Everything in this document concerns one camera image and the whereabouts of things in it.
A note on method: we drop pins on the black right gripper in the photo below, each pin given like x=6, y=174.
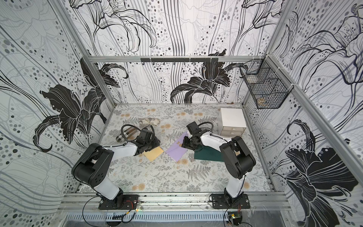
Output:
x=188, y=143

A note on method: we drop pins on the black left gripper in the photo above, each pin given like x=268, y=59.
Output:
x=156, y=142

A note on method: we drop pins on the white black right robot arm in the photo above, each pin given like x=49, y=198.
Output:
x=236, y=155

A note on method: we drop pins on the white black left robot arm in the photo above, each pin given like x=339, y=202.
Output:
x=92, y=167

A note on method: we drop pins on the plaid cylindrical case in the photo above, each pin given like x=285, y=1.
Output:
x=130, y=134

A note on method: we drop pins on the white mini drawer cabinet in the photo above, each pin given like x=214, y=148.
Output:
x=231, y=122

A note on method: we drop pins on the small electronics board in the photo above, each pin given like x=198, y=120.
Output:
x=234, y=218

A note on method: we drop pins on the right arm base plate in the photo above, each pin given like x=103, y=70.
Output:
x=224, y=201

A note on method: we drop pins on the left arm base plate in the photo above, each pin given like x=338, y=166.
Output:
x=121, y=202

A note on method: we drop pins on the white perforated cable duct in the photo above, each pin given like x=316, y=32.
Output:
x=149, y=216

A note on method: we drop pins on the black wire wall basket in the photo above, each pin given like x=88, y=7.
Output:
x=264, y=84

